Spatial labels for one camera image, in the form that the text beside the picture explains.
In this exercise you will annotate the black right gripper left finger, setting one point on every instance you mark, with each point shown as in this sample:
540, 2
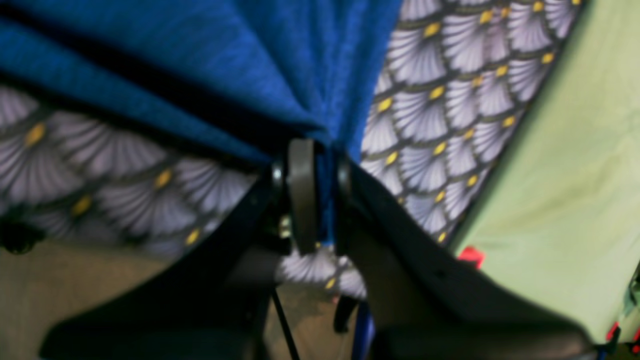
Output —
212, 303

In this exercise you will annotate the fan-patterned tablecloth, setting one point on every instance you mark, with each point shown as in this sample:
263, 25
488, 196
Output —
442, 110

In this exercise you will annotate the light green cloth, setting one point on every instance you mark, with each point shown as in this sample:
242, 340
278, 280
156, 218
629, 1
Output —
558, 222

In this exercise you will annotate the red table clamp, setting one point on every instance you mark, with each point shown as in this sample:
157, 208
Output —
472, 257

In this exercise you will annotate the blue long-sleeve T-shirt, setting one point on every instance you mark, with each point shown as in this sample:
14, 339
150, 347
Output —
241, 77

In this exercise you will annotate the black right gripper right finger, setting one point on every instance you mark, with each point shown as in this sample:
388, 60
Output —
426, 304

